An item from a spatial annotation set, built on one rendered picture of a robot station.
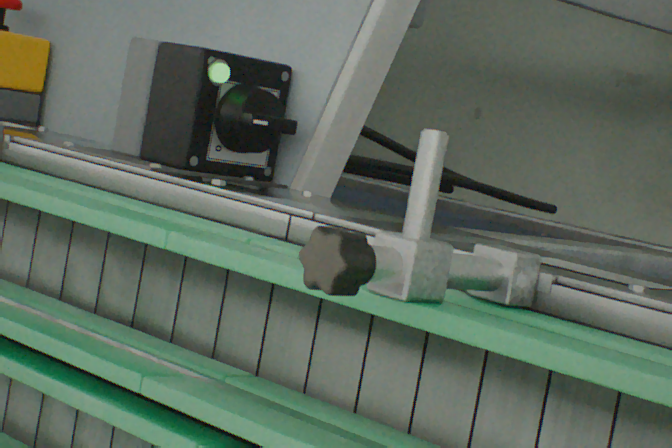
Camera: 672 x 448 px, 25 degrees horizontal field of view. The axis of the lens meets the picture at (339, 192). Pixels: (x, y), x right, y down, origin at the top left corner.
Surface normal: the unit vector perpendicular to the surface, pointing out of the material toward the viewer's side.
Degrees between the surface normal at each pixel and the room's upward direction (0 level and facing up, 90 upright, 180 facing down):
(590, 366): 0
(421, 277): 90
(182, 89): 0
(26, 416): 0
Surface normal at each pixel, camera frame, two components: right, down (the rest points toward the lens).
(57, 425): -0.70, -0.09
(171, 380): 0.18, -0.98
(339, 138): 0.59, 0.48
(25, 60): 0.69, 0.17
